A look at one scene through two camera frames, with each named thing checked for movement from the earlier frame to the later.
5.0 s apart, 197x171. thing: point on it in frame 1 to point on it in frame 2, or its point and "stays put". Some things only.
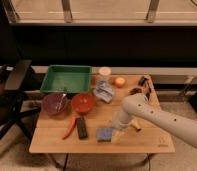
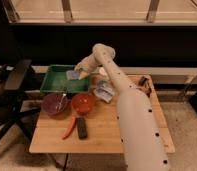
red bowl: x=82 y=103 stays put
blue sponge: x=104 y=135 to x=72 y=75
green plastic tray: x=67 y=78 stays put
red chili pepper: x=71 y=128 stays put
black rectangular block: x=82 y=128 stays put
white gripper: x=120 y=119 to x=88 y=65
